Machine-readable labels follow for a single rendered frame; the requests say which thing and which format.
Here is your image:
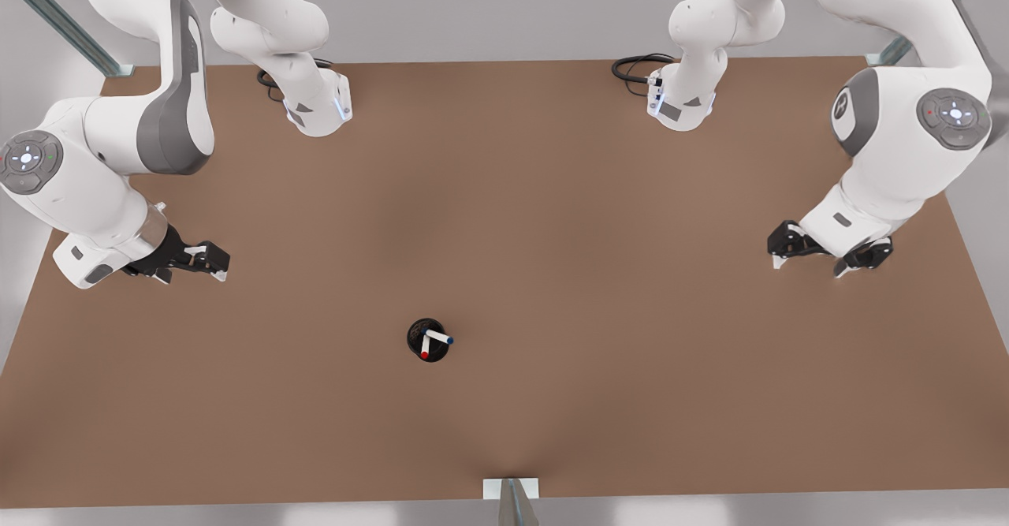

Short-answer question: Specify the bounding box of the black round pen holder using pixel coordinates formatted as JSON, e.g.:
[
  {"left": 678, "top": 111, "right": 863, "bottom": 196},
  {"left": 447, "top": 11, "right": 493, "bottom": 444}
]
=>
[{"left": 407, "top": 318, "right": 452, "bottom": 364}]

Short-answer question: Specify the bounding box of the black cable loop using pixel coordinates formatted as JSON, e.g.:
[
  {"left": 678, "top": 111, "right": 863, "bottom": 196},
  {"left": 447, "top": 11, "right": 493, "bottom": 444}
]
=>
[
  {"left": 257, "top": 58, "right": 333, "bottom": 103},
  {"left": 612, "top": 53, "right": 678, "bottom": 98}
]

